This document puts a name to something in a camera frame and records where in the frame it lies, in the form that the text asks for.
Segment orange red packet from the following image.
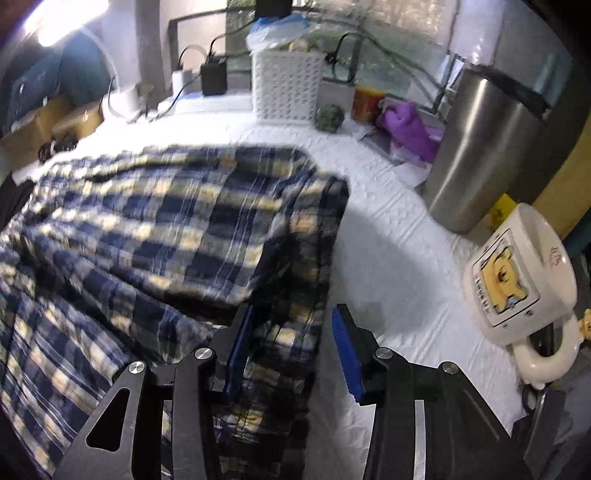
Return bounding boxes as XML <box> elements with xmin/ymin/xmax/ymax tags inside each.
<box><xmin>352</xmin><ymin>85</ymin><xmax>387</xmax><ymax>124</ymax></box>

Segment coiled black cable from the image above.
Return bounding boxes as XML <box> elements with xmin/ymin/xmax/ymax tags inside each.
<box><xmin>37</xmin><ymin>136</ymin><xmax>79</xmax><ymax>163</ymax></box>

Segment cardboard box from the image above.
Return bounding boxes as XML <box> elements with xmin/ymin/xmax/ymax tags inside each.
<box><xmin>1</xmin><ymin>95</ymin><xmax>73</xmax><ymax>170</ymax></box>

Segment stainless steel tumbler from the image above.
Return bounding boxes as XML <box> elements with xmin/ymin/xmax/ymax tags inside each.
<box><xmin>422</xmin><ymin>65</ymin><xmax>550</xmax><ymax>234</ymax></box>

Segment white desk lamp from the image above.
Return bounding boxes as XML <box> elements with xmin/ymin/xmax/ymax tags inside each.
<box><xmin>23</xmin><ymin>1</ymin><xmax>141</xmax><ymax>120</ymax></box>

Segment white perforated plastic basket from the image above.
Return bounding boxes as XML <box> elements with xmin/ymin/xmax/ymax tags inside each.
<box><xmin>252</xmin><ymin>50</ymin><xmax>325</xmax><ymax>125</ymax></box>

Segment black power adapter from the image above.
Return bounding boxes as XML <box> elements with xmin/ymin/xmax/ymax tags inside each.
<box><xmin>200</xmin><ymin>56</ymin><xmax>228</xmax><ymax>96</ymax></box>

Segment blue yellow plaid pants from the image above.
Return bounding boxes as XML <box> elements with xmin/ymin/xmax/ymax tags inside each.
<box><xmin>1</xmin><ymin>145</ymin><xmax>349</xmax><ymax>479</ymax></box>

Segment black folded garment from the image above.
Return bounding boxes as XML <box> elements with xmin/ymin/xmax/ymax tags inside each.
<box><xmin>0</xmin><ymin>175</ymin><xmax>35</xmax><ymax>230</ymax></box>

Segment blue plastic bag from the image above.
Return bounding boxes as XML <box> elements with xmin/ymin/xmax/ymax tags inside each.
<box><xmin>245</xmin><ymin>13</ymin><xmax>315</xmax><ymax>52</ymax></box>

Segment white bear cartoon mug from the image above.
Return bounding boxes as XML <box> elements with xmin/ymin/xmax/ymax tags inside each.
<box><xmin>463</xmin><ymin>203</ymin><xmax>583</xmax><ymax>390</ymax></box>

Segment small dark green ball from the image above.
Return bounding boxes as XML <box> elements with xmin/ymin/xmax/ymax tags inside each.
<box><xmin>315</xmin><ymin>104</ymin><xmax>345</xmax><ymax>134</ymax></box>

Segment white charger block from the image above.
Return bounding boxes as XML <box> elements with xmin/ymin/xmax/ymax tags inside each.
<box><xmin>171</xmin><ymin>70</ymin><xmax>194</xmax><ymax>98</ymax></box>

